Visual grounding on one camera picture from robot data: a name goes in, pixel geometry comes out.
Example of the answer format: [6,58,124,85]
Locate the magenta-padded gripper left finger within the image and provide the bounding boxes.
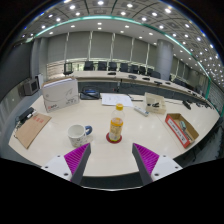
[41,142,92,186]

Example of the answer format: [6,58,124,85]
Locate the white paper sheets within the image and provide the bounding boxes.
[100,92,135,108]

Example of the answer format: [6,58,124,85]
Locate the grey boxy monitor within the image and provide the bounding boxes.
[22,78,41,97]

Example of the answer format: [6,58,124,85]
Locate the teal board eraser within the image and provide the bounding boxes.
[179,120,188,132]

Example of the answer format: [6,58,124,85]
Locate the open cardboard box red-white side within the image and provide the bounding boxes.
[164,112,200,149]

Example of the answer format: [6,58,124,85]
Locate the flat brown cardboard envelope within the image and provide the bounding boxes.
[14,112,53,150]

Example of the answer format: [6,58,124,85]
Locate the white mug with blue handle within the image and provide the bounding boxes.
[67,124,94,148]

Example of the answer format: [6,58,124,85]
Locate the black flat device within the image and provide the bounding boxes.
[16,106,36,123]

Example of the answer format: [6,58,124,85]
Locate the long curved conference desk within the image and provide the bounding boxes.
[63,70,214,108]

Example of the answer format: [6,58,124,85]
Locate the group of black office chairs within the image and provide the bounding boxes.
[62,60,201,93]

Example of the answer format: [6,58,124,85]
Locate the white power strip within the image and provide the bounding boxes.
[133,105,150,117]

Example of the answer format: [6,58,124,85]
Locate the white cardboard paper box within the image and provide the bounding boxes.
[41,77,80,113]

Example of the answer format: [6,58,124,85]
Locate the yellow-capped orange label drink bottle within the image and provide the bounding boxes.
[108,103,126,143]

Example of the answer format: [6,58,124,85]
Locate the group of black desk microphones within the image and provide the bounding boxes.
[108,71,193,111]

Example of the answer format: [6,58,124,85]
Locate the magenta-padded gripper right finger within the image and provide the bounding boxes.
[131,142,184,186]

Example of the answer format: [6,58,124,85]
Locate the black bag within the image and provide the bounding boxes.
[79,85,102,101]

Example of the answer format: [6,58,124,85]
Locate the group of ceiling lights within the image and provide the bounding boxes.
[19,0,224,84]

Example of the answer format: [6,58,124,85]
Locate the flat round red coaster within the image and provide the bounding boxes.
[105,131,123,145]

